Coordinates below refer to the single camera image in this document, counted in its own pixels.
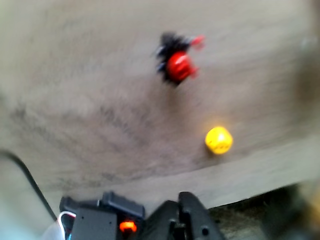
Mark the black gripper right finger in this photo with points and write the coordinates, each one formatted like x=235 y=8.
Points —
x=195 y=220

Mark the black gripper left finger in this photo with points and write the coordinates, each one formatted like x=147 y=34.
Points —
x=165 y=222

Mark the black and red lego figure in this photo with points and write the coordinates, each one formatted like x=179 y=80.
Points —
x=177 y=65

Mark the small orange yellow die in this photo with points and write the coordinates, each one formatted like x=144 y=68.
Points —
x=218 y=140

